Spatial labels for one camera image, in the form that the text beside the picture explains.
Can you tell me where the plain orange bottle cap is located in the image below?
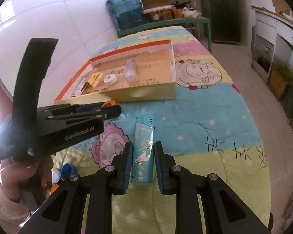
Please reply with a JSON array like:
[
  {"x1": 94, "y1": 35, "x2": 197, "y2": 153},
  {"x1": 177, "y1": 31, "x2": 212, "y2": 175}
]
[{"x1": 51, "y1": 184, "x2": 59, "y2": 193}]

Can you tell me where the orange cap with black label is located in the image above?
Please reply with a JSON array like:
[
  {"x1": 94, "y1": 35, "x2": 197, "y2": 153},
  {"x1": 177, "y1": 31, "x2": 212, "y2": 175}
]
[{"x1": 102, "y1": 99, "x2": 117, "y2": 108}]

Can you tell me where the person's left hand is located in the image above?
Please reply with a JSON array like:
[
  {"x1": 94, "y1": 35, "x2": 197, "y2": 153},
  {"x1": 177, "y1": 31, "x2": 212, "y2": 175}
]
[{"x1": 0, "y1": 156, "x2": 53, "y2": 201}]

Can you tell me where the white kitchen counter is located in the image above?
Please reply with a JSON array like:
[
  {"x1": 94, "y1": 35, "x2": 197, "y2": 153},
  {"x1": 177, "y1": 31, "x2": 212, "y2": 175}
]
[{"x1": 250, "y1": 4, "x2": 293, "y2": 117}]

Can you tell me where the clear glitter lighter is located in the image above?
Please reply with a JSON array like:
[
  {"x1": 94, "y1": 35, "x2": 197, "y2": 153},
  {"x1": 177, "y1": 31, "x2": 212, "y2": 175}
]
[{"x1": 125, "y1": 58, "x2": 137, "y2": 86}]

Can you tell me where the teal patterned lighter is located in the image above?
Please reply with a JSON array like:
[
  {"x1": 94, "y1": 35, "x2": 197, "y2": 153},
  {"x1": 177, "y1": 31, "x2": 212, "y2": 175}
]
[{"x1": 131, "y1": 115, "x2": 155, "y2": 183}]

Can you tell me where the red bottle cap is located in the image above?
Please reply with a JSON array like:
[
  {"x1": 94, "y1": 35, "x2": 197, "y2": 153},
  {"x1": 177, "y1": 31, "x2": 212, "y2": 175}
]
[{"x1": 52, "y1": 168, "x2": 61, "y2": 184}]

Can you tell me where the cardboard box on table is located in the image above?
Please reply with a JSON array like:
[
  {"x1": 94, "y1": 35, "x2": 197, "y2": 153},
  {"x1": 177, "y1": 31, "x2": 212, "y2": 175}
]
[{"x1": 142, "y1": 0, "x2": 170, "y2": 10}]

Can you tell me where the white Hello Kitty lighter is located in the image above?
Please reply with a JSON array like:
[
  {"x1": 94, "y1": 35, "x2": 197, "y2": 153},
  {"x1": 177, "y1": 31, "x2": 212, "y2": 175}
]
[{"x1": 71, "y1": 77, "x2": 88, "y2": 97}]

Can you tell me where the gold lighter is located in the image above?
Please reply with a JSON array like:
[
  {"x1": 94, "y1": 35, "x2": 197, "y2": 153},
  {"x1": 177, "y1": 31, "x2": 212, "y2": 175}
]
[{"x1": 87, "y1": 72, "x2": 103, "y2": 88}]

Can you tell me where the potted green plant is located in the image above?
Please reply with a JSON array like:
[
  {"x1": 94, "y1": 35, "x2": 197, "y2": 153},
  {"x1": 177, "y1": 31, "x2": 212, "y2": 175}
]
[{"x1": 268, "y1": 63, "x2": 293, "y2": 101}]

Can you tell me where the blue water jug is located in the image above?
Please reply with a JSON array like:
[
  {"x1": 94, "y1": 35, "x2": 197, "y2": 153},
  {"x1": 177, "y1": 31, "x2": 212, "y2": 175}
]
[{"x1": 107, "y1": 0, "x2": 147, "y2": 30}]

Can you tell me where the white QR code cap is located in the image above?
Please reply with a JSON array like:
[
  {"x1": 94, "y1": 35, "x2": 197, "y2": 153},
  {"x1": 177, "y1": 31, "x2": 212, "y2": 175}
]
[{"x1": 104, "y1": 74, "x2": 117, "y2": 86}]

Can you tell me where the dark green refrigerator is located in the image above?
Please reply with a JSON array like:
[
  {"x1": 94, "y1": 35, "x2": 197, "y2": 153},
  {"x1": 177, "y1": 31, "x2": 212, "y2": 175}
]
[{"x1": 208, "y1": 0, "x2": 240, "y2": 43}]

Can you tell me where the blue bottle cap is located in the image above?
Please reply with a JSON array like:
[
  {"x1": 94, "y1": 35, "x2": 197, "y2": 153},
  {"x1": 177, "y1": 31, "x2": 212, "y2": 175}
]
[{"x1": 60, "y1": 163, "x2": 77, "y2": 181}]

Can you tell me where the orange rimmed cardboard tray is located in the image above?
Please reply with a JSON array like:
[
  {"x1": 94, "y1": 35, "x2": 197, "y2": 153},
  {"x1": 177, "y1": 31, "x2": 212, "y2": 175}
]
[{"x1": 54, "y1": 40, "x2": 177, "y2": 104}]

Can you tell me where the colourful cartoon quilt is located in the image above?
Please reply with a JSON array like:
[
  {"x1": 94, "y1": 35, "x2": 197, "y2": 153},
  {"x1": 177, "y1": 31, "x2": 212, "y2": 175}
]
[{"x1": 53, "y1": 27, "x2": 271, "y2": 224}]

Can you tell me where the green metal table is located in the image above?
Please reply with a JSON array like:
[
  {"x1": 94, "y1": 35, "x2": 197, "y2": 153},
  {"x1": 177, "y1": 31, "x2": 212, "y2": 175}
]
[{"x1": 117, "y1": 16, "x2": 212, "y2": 53}]

